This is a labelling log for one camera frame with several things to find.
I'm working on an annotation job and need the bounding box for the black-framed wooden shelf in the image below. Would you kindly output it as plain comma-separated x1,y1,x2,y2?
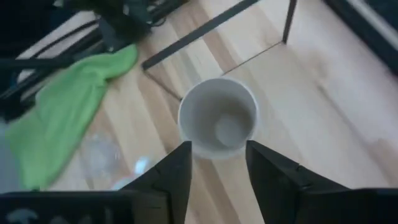
141,0,298,102

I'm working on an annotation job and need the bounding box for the tall beige ribbed cup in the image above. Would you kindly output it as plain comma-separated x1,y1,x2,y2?
177,77,261,161

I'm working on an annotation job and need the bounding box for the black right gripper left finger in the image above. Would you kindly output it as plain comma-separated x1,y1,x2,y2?
121,141,193,224

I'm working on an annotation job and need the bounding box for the clear glass mug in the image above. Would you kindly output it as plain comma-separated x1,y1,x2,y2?
79,132,153,190

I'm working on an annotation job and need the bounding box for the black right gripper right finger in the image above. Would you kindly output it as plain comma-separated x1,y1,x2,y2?
245,139,349,224

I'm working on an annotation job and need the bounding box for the green cloth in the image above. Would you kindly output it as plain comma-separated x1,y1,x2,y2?
4,43,139,191

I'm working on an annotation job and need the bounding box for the black table frame rail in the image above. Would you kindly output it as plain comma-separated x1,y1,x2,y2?
0,29,106,122
323,0,398,75

